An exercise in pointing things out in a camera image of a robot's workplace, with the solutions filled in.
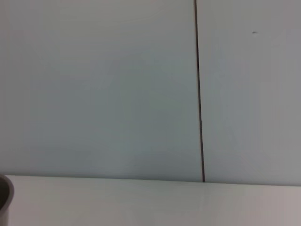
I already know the stainless steel mixing bowl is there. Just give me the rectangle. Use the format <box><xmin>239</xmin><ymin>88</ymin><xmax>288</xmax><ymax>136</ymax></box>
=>
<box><xmin>0</xmin><ymin>175</ymin><xmax>15</xmax><ymax>226</ymax></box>

